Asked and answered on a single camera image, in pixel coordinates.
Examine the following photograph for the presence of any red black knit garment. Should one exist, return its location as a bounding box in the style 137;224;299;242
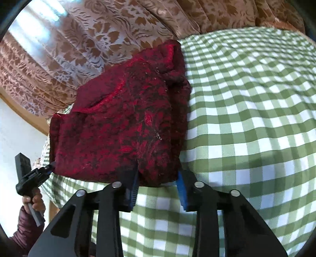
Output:
49;40;191;187

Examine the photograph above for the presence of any person's left hand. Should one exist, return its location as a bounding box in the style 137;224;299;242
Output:
22;188;46;215

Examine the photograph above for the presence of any maroon puffer left sleeve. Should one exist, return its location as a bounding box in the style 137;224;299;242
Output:
8;206;44;256

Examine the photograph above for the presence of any green white checkered bedsheet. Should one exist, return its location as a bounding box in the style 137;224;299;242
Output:
39;26;316;257

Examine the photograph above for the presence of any brown floral curtain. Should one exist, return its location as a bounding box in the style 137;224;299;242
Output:
1;0;305;118

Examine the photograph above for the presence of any wooden window frame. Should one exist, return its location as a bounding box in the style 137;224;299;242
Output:
1;88;49;135

